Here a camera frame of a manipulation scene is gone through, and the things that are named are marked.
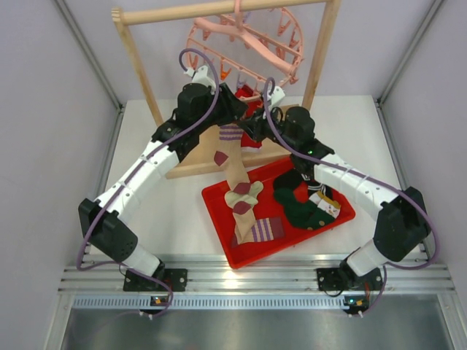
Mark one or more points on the wooden hanger rack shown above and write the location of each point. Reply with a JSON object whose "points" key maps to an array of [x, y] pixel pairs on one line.
{"points": [[199, 161]]}

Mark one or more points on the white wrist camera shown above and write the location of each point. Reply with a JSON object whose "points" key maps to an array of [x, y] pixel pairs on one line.
{"points": [[275, 98], [201, 76]]}

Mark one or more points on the pink round clip hanger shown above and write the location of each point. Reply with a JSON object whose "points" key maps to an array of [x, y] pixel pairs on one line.
{"points": [[256, 44]]}

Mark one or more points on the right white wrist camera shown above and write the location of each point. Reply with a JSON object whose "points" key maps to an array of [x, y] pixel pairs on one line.
{"points": [[275, 98]]}

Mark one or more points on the red sock on hanger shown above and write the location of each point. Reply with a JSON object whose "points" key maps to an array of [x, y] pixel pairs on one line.
{"points": [[245, 91]]}

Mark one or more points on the white patterned sock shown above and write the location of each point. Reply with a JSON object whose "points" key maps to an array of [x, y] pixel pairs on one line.
{"points": [[327, 205]]}

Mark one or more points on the beige purple striped sock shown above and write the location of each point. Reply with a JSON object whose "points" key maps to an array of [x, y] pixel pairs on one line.
{"points": [[228, 157]]}

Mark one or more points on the cream yellow sock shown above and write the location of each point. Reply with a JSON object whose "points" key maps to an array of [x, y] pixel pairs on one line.
{"points": [[248, 195]]}

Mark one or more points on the aluminium mounting rail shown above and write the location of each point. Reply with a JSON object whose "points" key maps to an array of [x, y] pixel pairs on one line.
{"points": [[207, 282]]}

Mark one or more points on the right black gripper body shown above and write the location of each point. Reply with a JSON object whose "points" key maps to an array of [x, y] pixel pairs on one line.
{"points": [[263, 129]]}

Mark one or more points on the dark green sock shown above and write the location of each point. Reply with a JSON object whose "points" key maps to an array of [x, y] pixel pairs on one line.
{"points": [[300, 214]]}

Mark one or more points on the purple clip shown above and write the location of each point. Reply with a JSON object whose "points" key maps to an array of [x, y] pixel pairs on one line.
{"points": [[240, 81]]}

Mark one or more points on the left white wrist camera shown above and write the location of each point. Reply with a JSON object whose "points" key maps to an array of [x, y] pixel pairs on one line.
{"points": [[201, 76]]}

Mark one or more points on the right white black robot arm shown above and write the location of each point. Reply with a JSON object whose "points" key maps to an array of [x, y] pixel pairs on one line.
{"points": [[400, 215]]}

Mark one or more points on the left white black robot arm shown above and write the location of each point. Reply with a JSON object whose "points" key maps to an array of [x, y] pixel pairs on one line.
{"points": [[104, 220]]}

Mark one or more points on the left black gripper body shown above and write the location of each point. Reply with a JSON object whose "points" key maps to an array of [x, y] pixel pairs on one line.
{"points": [[225, 111]]}

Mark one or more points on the red plastic tray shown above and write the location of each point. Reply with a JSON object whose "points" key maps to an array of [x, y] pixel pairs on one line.
{"points": [[224, 223]]}

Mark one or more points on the black white striped sock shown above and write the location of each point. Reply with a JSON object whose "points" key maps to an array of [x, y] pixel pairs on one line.
{"points": [[314, 186]]}

